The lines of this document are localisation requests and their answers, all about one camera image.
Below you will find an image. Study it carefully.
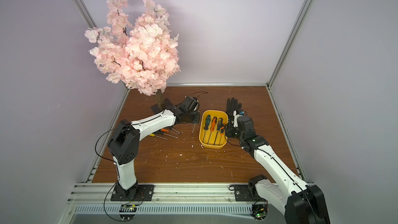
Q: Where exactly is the large green black screwdriver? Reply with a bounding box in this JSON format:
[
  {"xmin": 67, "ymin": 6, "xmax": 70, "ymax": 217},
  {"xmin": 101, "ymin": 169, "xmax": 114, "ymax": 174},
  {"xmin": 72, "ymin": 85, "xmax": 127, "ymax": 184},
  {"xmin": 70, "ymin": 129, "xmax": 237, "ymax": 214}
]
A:
[{"xmin": 202, "ymin": 115, "xmax": 211, "ymax": 143}]

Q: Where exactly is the small orange screwdriver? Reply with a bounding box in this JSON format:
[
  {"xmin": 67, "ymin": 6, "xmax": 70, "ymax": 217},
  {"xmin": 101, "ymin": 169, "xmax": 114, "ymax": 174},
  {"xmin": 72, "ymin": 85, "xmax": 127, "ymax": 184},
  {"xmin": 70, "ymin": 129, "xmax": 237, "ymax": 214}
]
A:
[{"xmin": 219, "ymin": 124, "xmax": 226, "ymax": 145}]

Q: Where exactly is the yellow black striped screwdriver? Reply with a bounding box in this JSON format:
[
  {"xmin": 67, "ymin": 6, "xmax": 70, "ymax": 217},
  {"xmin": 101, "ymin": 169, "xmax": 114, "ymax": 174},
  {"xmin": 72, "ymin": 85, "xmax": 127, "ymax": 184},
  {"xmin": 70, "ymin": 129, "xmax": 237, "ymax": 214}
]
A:
[{"xmin": 214, "ymin": 118, "xmax": 223, "ymax": 145}]

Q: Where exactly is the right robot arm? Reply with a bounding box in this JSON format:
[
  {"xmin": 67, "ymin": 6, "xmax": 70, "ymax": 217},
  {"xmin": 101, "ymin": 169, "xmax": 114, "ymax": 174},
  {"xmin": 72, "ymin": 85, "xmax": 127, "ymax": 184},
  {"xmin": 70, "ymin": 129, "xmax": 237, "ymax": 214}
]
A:
[{"xmin": 226, "ymin": 116, "xmax": 330, "ymax": 224}]

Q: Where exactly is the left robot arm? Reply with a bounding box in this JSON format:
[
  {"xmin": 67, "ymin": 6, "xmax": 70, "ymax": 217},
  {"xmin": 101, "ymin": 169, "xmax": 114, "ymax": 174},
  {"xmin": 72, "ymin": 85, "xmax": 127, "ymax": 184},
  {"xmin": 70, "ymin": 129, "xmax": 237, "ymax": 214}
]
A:
[{"xmin": 108, "ymin": 96, "xmax": 200, "ymax": 200}]

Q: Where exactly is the yellow plastic storage box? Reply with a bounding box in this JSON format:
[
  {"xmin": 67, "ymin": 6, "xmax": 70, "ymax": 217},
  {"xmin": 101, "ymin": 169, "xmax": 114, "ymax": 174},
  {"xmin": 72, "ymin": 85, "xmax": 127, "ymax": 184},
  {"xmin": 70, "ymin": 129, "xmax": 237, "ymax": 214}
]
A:
[{"xmin": 199, "ymin": 110, "xmax": 228, "ymax": 149}]

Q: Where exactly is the black work glove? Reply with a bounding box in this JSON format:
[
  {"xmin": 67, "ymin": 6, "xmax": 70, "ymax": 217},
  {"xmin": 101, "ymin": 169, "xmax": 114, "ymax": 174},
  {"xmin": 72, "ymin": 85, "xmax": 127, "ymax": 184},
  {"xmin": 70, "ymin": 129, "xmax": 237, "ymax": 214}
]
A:
[{"xmin": 226, "ymin": 97, "xmax": 242, "ymax": 122}]

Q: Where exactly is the pink artificial blossom tree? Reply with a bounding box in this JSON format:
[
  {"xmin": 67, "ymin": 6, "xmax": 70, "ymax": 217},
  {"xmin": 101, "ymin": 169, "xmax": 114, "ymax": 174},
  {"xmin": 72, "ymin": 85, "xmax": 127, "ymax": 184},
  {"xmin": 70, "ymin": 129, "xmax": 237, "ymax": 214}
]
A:
[{"xmin": 85, "ymin": 0, "xmax": 180, "ymax": 107}]

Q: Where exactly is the right controller board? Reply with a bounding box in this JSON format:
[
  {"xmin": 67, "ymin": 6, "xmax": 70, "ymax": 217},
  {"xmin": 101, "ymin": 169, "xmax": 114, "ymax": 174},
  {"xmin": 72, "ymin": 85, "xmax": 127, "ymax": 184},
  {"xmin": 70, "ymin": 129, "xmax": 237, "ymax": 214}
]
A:
[{"xmin": 250, "ymin": 204, "xmax": 268, "ymax": 221}]

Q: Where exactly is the controller board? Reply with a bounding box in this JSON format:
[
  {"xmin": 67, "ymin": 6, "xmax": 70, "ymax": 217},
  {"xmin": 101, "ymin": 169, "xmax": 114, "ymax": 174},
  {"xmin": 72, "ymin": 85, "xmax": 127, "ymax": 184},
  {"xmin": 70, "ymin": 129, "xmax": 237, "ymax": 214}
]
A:
[
  {"xmin": 250, "ymin": 204, "xmax": 268, "ymax": 221},
  {"xmin": 119, "ymin": 204, "xmax": 138, "ymax": 222}
]

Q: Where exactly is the left controller board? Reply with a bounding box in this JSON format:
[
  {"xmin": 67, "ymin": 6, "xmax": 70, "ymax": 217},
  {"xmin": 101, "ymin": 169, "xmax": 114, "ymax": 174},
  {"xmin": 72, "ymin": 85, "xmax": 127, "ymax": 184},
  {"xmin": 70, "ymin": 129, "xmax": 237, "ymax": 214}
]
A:
[{"xmin": 119, "ymin": 204, "xmax": 138, "ymax": 222}]

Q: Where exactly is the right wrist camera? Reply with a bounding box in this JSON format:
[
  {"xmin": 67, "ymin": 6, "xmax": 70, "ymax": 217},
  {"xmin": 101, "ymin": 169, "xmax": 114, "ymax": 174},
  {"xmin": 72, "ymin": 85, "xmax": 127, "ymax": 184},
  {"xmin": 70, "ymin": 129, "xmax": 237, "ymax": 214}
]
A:
[{"xmin": 233, "ymin": 109, "xmax": 246, "ymax": 128}]

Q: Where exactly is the slim yellow handle screwdriver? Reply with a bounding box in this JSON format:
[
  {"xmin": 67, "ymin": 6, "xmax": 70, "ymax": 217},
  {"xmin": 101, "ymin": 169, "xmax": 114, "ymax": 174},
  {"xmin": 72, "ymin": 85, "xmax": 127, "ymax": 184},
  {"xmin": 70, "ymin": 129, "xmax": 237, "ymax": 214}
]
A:
[{"xmin": 148, "ymin": 133, "xmax": 167, "ymax": 140}]

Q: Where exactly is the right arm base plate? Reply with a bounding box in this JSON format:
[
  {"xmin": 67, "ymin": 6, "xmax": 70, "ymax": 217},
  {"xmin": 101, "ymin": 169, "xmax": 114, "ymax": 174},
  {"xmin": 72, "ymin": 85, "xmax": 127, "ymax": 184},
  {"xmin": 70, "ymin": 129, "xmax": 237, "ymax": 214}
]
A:
[{"xmin": 229, "ymin": 184, "xmax": 257, "ymax": 202}]

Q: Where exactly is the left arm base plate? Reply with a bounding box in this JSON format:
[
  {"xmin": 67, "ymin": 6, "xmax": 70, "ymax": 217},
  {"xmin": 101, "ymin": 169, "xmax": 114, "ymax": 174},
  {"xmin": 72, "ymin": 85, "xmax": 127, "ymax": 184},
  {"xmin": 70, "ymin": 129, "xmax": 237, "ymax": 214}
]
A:
[{"xmin": 110, "ymin": 183, "xmax": 155, "ymax": 202}]

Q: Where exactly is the aluminium front rail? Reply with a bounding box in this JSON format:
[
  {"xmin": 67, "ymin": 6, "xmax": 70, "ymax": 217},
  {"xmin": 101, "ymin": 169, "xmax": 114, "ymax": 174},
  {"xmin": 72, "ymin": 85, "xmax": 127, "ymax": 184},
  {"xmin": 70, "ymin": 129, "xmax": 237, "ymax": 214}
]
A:
[{"xmin": 66, "ymin": 183, "xmax": 322, "ymax": 205}]

